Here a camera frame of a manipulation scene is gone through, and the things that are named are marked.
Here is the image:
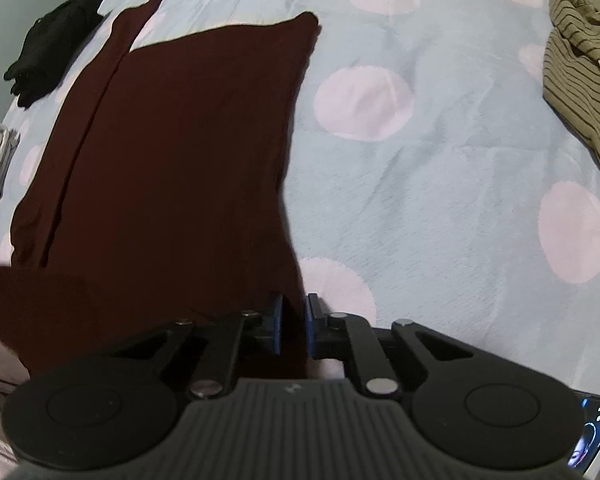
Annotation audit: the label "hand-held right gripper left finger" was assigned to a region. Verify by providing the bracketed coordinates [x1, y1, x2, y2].
[102, 292, 285, 401]

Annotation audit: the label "maroon garment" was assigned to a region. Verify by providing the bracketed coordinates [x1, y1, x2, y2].
[0, 0, 321, 396]

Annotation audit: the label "polka dot bed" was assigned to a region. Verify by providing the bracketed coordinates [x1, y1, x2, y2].
[0, 0, 600, 480]

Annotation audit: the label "smartphone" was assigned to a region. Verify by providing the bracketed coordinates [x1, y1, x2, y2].
[567, 394, 600, 476]

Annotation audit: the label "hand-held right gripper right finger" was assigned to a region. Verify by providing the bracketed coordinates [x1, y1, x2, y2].
[305, 294, 481, 401]

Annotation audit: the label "black folded clothes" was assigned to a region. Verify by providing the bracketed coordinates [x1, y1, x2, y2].
[2, 0, 106, 110]

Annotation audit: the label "olive striped shirt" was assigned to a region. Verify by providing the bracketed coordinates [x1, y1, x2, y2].
[542, 0, 600, 196]

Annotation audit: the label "folded beige garment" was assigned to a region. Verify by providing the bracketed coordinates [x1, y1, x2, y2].
[0, 129, 22, 228]

